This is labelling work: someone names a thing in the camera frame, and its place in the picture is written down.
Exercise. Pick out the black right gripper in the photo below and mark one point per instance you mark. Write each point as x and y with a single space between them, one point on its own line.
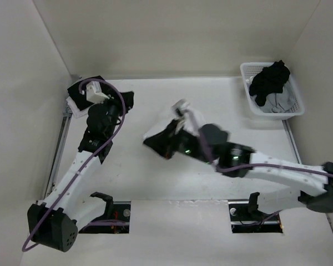
164 142

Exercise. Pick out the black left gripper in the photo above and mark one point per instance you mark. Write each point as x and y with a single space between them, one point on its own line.
111 102

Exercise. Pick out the white tank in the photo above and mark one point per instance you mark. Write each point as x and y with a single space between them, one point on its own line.
165 117
77 113

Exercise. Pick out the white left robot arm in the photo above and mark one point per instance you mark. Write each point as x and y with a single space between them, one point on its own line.
56 221

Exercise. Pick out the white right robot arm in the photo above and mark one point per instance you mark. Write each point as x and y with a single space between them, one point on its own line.
304 186

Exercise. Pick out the folded white tank top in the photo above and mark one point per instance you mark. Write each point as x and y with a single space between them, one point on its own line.
77 113

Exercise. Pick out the folded black tank top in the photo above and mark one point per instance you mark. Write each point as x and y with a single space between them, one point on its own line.
78 92

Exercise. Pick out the grey tank top in basket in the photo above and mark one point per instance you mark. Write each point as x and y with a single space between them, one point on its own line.
279 102

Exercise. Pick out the black tank top in basket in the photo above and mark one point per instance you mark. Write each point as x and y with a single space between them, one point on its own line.
270 80

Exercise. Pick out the white plastic laundry basket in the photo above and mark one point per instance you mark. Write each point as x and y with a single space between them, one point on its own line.
248 71

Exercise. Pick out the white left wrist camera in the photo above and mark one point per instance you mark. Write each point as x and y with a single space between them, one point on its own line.
94 93

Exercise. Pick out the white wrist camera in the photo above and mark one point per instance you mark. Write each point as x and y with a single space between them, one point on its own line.
94 93
180 108

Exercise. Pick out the left aluminium table rail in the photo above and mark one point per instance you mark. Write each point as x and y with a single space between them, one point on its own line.
67 116

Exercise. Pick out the aluminium table rail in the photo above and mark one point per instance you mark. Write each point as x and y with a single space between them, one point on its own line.
67 116
291 140

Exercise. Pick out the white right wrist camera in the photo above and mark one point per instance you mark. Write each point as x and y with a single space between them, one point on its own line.
180 108

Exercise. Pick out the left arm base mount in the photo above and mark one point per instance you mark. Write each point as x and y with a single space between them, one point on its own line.
120 211

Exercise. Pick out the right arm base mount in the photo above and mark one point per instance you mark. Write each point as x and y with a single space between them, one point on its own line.
243 221

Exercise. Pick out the right aluminium table rail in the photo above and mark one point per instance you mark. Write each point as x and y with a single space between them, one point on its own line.
291 140

